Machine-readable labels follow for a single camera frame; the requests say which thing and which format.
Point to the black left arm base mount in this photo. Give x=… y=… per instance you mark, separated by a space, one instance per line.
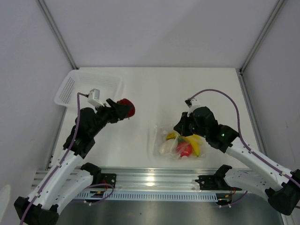
x=106 y=180

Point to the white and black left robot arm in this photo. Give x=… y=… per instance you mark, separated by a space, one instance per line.
x=45 y=203

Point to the yellow banana bunch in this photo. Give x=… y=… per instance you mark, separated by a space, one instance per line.
x=194 y=140

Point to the clear zip top bag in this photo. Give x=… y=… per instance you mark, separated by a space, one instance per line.
x=157 y=138

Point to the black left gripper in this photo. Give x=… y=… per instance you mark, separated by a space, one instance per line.
x=119 y=111

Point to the left aluminium frame post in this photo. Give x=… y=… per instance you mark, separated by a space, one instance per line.
x=56 y=32

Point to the red apple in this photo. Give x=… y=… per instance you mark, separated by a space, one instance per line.
x=184 y=149

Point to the dark red mangosteen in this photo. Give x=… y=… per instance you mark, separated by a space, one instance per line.
x=130 y=107

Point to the right aluminium frame post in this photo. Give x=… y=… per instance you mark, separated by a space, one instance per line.
x=271 y=19

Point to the aluminium frame post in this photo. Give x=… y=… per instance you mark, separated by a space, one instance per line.
x=56 y=32
x=271 y=19

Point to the aluminium mounting rail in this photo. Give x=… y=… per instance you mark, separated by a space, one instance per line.
x=159 y=180

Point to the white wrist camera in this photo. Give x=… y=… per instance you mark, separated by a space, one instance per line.
x=192 y=104
x=94 y=98

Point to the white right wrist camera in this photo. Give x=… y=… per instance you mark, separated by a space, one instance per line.
x=192 y=104

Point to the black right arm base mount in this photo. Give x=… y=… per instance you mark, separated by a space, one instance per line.
x=213 y=182

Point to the white radish with green top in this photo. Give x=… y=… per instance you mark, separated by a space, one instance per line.
x=168 y=147

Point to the white slotted cable duct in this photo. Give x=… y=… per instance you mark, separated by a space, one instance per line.
x=164 y=196

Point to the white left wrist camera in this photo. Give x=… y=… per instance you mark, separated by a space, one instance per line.
x=94 y=98

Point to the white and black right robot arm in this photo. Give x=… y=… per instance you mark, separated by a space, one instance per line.
x=278 y=185

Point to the white perforated plastic basket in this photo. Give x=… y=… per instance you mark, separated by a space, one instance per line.
x=109 y=86

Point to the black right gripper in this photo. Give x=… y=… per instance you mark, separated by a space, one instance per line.
x=181 y=127

